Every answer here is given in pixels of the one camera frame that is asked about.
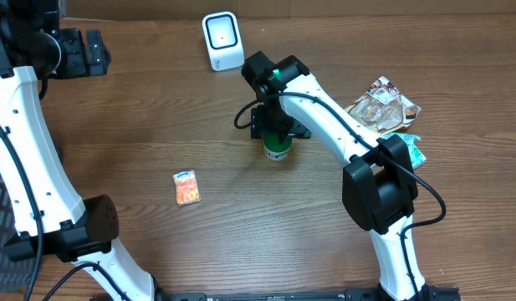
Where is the green lid jar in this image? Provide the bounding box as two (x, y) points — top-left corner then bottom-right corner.
(263, 134), (293, 161)

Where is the orange Kleenex tissue pack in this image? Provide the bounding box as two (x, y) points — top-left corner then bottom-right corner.
(173, 170), (201, 206)

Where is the brown Pantree snack pouch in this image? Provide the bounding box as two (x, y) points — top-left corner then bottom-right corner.
(345, 76), (421, 135)

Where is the teal wet wipes pack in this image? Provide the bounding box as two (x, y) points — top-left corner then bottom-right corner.
(384, 132), (427, 169)

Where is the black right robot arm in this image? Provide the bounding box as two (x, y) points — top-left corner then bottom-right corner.
(242, 51), (426, 300)

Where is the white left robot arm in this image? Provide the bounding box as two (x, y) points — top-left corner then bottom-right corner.
(0, 1), (158, 300)

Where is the white barcode scanner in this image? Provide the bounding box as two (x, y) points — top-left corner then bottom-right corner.
(202, 11), (244, 72)

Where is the brown cardboard backdrop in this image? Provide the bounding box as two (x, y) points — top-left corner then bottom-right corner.
(64, 0), (516, 21)

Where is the grey plastic mesh basket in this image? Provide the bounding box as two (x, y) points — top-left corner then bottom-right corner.
(0, 158), (37, 293)

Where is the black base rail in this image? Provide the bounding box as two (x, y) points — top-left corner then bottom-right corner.
(165, 286), (462, 301)

